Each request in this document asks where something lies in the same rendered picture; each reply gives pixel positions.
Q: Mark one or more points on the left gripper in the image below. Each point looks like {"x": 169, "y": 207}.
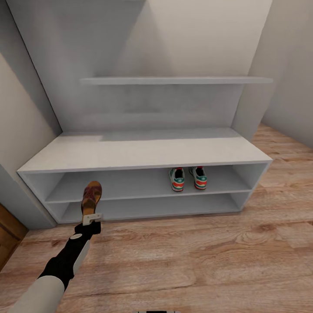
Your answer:
{"x": 94, "y": 227}

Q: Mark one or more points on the sandal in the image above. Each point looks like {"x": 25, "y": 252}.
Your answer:
{"x": 91, "y": 197}

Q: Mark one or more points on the gym shoe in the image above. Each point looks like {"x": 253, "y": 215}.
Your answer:
{"x": 199, "y": 176}
{"x": 177, "y": 177}

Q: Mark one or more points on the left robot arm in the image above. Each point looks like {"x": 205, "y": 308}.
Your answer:
{"x": 46, "y": 292}

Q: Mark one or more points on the door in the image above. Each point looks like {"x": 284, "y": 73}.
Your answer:
{"x": 12, "y": 232}

